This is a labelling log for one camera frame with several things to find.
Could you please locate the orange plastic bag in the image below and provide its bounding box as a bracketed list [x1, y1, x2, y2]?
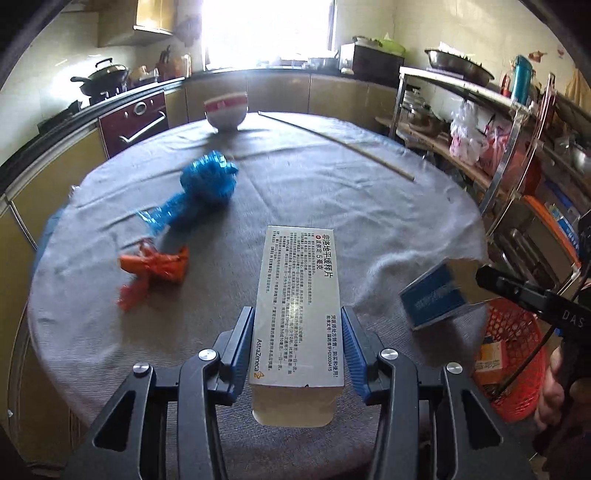
[117, 239, 189, 312]

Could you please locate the metal kitchen storage rack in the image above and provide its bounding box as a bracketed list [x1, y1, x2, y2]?
[389, 67, 583, 294]

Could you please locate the grey tablecloth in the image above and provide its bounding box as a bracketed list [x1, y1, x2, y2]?
[27, 111, 491, 480]

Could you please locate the red and white bowl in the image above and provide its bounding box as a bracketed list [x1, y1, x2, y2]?
[204, 91, 249, 132]

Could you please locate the black wok with lid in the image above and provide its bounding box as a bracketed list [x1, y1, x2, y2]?
[70, 57, 129, 97]

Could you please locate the white pink plastic bag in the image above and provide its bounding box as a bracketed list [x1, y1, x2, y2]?
[449, 100, 489, 166]

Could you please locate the red plastic trash basket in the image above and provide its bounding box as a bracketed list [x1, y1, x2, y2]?
[472, 299, 547, 423]

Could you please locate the black microwave oven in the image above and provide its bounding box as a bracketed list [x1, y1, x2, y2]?
[339, 43, 405, 88]

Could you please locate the white Plendil medicine box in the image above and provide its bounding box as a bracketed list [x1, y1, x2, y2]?
[249, 226, 345, 428]

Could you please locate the large steel basin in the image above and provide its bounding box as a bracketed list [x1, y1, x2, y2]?
[425, 49, 495, 87]

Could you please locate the dark red built-in oven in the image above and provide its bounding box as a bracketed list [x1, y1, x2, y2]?
[98, 93, 169, 158]

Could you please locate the long thin wooden stick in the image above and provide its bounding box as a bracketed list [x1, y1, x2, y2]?
[256, 111, 416, 182]

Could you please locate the blue plastic bag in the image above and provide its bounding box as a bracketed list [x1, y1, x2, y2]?
[137, 151, 239, 236]

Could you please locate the blue Yunnan Baiyao box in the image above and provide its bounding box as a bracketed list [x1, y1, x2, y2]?
[400, 258, 495, 330]

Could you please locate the person's right hand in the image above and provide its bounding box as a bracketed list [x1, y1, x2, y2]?
[534, 347, 565, 432]

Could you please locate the black gas stove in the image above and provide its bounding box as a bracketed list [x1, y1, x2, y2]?
[37, 100, 82, 135]

